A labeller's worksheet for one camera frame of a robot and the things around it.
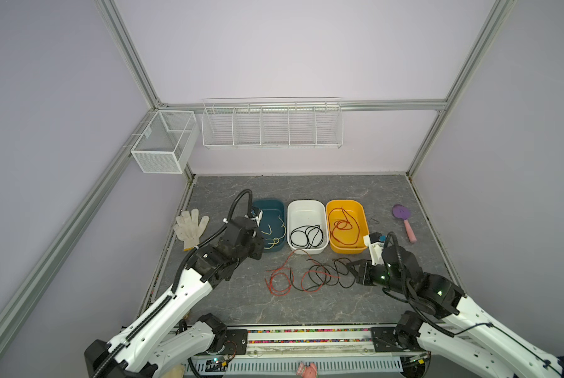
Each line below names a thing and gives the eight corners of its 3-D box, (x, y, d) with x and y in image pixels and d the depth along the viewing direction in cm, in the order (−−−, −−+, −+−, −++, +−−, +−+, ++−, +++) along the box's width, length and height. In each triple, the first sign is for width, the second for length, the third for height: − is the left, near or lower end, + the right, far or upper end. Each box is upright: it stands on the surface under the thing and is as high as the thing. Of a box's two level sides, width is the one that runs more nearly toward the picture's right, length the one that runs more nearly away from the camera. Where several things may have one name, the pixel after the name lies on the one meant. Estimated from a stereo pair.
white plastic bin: (286, 257, 94) (286, 250, 89) (287, 207, 110) (287, 199, 105) (328, 257, 94) (330, 250, 89) (323, 207, 110) (324, 199, 105)
